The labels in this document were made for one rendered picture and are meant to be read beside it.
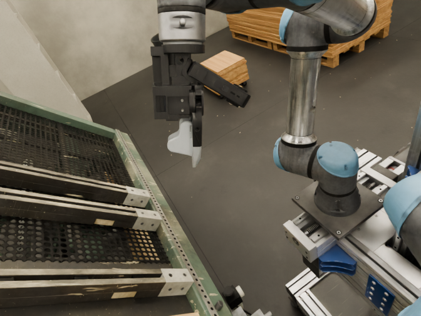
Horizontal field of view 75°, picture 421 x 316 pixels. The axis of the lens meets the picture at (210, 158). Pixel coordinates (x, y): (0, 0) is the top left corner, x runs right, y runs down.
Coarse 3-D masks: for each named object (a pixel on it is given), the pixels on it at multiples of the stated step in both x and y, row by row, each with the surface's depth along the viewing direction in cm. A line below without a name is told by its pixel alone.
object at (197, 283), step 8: (120, 136) 203; (128, 152) 184; (136, 168) 168; (144, 184) 155; (152, 192) 152; (152, 200) 144; (160, 208) 141; (160, 216) 134; (168, 224) 131; (168, 232) 126; (176, 240) 123; (184, 256) 116; (184, 264) 112; (192, 272) 110; (200, 288) 104; (208, 296) 102; (208, 304) 99; (216, 312) 97
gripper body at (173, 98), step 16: (160, 48) 43; (176, 48) 42; (192, 48) 42; (160, 64) 45; (176, 64) 44; (160, 80) 46; (176, 80) 45; (192, 80) 45; (160, 96) 44; (176, 96) 44; (192, 96) 44; (160, 112) 44; (176, 112) 45
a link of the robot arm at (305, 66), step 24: (288, 24) 75; (312, 24) 71; (288, 48) 79; (312, 48) 75; (312, 72) 79; (288, 96) 87; (312, 96) 83; (288, 120) 89; (312, 120) 87; (288, 144) 90; (312, 144) 89; (288, 168) 94
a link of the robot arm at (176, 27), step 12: (168, 12) 40; (180, 12) 40; (192, 12) 40; (168, 24) 41; (180, 24) 40; (192, 24) 41; (204, 24) 43; (168, 36) 41; (180, 36) 41; (192, 36) 41; (204, 36) 43
